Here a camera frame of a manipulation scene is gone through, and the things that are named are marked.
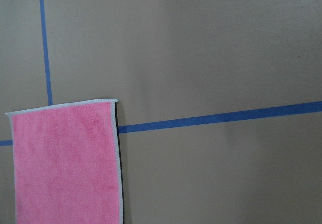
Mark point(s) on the pink and grey towel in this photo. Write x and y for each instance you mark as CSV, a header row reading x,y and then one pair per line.
x,y
67,163

